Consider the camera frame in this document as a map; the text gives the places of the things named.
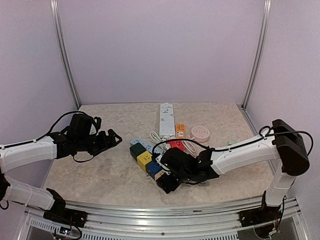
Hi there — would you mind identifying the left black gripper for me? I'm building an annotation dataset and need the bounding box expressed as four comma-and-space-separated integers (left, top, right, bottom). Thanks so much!
76, 128, 122, 156

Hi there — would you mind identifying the beige cube socket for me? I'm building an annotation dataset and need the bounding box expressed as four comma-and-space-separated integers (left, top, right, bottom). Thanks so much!
154, 170, 166, 181

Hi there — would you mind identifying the blue cube socket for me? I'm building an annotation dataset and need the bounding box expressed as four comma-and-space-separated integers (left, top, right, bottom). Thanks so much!
146, 161, 162, 180

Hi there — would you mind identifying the dark green cube socket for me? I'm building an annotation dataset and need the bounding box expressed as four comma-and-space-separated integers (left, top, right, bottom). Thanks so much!
129, 142, 147, 162

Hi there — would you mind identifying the yellow cube socket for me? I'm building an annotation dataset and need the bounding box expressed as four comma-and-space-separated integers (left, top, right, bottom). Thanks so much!
136, 151, 152, 172

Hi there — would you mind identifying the mint green USB charger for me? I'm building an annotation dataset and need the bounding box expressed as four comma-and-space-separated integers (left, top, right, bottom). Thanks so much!
227, 140, 238, 146

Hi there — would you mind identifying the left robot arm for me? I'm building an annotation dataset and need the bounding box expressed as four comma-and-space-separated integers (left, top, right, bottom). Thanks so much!
0, 110, 122, 223

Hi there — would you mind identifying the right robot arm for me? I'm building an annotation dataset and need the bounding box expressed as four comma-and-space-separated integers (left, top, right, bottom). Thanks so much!
151, 119, 312, 222

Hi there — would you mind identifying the red cube socket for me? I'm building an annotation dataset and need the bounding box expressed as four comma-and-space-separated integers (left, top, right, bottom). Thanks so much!
167, 140, 185, 151

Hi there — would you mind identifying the orange power adapter socket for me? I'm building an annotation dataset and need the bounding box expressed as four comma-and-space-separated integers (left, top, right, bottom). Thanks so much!
175, 123, 186, 139

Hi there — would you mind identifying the round pink power socket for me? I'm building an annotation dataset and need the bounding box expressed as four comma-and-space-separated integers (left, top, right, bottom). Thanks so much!
190, 125, 211, 143

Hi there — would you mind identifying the light blue power strip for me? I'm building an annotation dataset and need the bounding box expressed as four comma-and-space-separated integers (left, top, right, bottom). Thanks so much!
130, 138, 164, 154

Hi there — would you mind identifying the long white power strip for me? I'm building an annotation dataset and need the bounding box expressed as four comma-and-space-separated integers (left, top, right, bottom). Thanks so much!
159, 103, 176, 138

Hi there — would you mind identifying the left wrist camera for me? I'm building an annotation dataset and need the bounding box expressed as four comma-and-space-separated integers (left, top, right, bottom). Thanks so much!
92, 116, 102, 135

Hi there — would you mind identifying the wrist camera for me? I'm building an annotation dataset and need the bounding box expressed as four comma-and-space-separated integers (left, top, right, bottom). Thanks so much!
155, 154, 165, 168
92, 116, 102, 135

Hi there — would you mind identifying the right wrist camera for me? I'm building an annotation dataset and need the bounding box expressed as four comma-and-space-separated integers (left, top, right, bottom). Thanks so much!
155, 154, 165, 168

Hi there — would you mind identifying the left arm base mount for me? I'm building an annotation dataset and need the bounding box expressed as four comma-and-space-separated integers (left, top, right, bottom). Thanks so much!
43, 208, 88, 228

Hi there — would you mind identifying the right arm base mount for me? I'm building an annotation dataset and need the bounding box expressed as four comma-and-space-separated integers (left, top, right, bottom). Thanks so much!
238, 207, 282, 228

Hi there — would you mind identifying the left aluminium frame post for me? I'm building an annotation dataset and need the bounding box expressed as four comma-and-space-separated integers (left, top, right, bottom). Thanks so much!
49, 0, 82, 109

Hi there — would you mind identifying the aluminium frame post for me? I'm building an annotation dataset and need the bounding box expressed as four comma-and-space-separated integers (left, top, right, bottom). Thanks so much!
241, 0, 272, 112
49, 0, 82, 109

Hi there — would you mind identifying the aluminium front rail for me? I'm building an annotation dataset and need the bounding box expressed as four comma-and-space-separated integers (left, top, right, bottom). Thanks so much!
16, 197, 311, 240

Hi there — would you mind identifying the right aluminium frame post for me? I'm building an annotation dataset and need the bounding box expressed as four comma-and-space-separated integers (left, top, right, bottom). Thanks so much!
241, 0, 272, 112

